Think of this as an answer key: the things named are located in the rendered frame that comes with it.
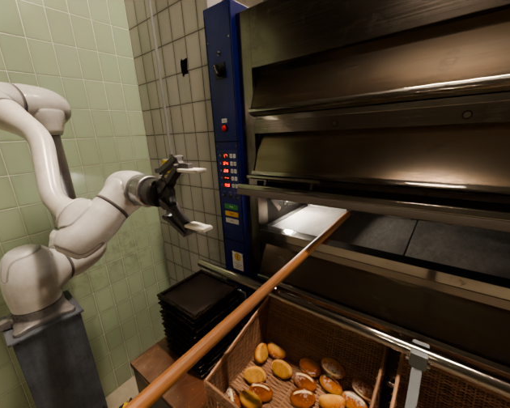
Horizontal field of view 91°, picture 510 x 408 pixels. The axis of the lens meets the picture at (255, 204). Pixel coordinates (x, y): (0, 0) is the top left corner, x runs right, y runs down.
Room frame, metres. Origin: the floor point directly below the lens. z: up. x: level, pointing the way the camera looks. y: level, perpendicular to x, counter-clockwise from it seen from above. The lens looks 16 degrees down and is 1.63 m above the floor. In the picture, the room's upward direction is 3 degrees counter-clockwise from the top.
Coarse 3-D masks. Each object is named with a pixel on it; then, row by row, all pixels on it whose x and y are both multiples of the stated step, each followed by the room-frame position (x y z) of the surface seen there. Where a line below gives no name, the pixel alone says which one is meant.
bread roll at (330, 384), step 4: (320, 376) 0.82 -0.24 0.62; (324, 376) 0.80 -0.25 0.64; (328, 376) 0.79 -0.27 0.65; (320, 380) 0.80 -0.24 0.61; (324, 380) 0.79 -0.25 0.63; (328, 380) 0.78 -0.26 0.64; (332, 380) 0.78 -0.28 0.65; (336, 380) 0.78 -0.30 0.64; (324, 384) 0.78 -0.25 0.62; (328, 384) 0.77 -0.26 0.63; (332, 384) 0.77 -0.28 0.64; (336, 384) 0.77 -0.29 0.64; (340, 384) 0.77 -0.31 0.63; (324, 388) 0.78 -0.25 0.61; (328, 388) 0.77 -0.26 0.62; (332, 388) 0.76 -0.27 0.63; (336, 388) 0.76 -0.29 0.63; (340, 388) 0.76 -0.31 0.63; (328, 392) 0.76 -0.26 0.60; (332, 392) 0.75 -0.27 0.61; (336, 392) 0.75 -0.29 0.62; (340, 392) 0.75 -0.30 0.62
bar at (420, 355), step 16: (224, 272) 0.77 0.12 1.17; (256, 288) 0.68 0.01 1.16; (304, 304) 0.58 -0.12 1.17; (336, 320) 0.53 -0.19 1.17; (352, 320) 0.51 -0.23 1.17; (368, 336) 0.48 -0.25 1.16; (384, 336) 0.46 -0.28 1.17; (416, 352) 0.41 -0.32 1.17; (432, 352) 0.41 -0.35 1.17; (416, 368) 0.41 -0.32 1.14; (448, 368) 0.38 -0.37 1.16; (464, 368) 0.37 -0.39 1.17; (480, 368) 0.37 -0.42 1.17; (416, 384) 0.39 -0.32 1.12; (480, 384) 0.35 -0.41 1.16; (496, 384) 0.34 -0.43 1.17; (416, 400) 0.37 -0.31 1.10
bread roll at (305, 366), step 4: (300, 360) 0.88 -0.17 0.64; (304, 360) 0.87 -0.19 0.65; (308, 360) 0.87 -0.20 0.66; (312, 360) 0.87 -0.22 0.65; (300, 364) 0.87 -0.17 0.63; (304, 364) 0.86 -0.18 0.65; (308, 364) 0.85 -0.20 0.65; (312, 364) 0.85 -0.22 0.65; (316, 364) 0.85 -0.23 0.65; (300, 368) 0.86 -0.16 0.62; (304, 368) 0.84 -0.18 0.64; (308, 368) 0.84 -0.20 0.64; (312, 368) 0.83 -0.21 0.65; (316, 368) 0.83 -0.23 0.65; (320, 368) 0.84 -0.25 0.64; (308, 372) 0.83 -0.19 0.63; (312, 372) 0.82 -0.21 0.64; (316, 372) 0.82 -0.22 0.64; (320, 372) 0.83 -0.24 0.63; (312, 376) 0.82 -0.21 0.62; (316, 376) 0.82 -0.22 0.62
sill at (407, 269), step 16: (288, 240) 1.04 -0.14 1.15; (304, 240) 0.99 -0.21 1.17; (336, 240) 0.96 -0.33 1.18; (352, 256) 0.86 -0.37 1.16; (368, 256) 0.83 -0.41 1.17; (384, 256) 0.81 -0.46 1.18; (400, 256) 0.81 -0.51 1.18; (400, 272) 0.76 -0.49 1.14; (416, 272) 0.73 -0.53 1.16; (432, 272) 0.71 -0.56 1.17; (448, 272) 0.69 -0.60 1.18; (464, 272) 0.68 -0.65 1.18; (464, 288) 0.66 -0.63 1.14; (480, 288) 0.63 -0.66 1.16; (496, 288) 0.61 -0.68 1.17
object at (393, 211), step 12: (240, 192) 1.01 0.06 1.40; (252, 192) 0.97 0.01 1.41; (264, 192) 0.94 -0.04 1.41; (312, 204) 0.81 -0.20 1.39; (324, 204) 0.78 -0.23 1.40; (336, 204) 0.76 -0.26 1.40; (348, 204) 0.74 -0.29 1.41; (360, 204) 0.72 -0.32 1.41; (396, 216) 0.65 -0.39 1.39; (408, 216) 0.64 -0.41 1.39; (420, 216) 0.62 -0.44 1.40; (432, 216) 0.60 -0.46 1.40; (444, 216) 0.59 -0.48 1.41; (456, 216) 0.58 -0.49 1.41; (492, 228) 0.53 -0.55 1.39; (504, 228) 0.52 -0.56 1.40
